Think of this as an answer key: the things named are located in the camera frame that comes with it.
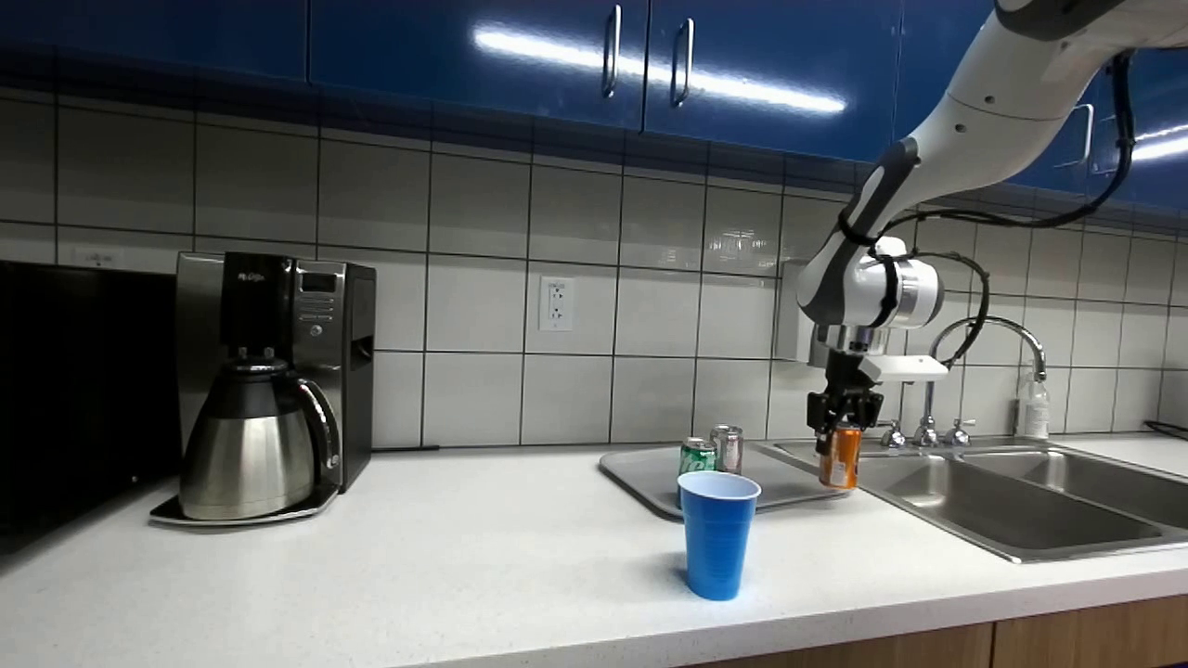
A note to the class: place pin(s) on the white wall soap dispenser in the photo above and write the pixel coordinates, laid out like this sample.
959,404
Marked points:
789,336

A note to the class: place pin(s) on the stainless steel double sink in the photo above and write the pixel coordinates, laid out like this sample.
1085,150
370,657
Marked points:
1026,501

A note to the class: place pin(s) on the wooden base cabinets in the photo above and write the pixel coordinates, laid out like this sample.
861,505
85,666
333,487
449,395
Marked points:
1053,636

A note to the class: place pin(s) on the white wall outlet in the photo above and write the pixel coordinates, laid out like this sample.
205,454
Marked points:
558,301

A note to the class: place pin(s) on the stainless steel coffee carafe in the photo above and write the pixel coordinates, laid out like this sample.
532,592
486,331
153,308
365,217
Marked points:
252,452

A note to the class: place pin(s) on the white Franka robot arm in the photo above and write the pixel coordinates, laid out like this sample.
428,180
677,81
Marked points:
989,112

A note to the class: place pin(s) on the orange soda can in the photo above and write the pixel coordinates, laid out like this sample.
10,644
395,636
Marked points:
843,467

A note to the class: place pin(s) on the clear soap bottle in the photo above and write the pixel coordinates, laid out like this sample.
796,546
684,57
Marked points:
1029,410

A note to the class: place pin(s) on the grey plastic tray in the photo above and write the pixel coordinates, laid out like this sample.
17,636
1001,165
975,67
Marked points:
643,478

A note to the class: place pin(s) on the black microwave oven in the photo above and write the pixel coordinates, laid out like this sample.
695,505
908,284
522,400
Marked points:
77,395

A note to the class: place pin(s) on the blue plastic cup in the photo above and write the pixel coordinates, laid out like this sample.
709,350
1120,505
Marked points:
718,538

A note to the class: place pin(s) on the chrome gooseneck faucet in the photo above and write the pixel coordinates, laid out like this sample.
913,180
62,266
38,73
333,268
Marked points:
1016,327

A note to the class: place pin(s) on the green soda can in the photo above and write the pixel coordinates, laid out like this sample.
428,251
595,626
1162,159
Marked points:
693,457

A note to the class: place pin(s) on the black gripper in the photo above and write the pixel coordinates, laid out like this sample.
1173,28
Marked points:
846,375

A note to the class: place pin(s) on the black steel coffee maker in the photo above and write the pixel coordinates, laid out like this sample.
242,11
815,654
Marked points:
327,358

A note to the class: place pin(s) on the silver soda can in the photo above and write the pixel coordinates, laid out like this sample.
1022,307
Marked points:
730,448

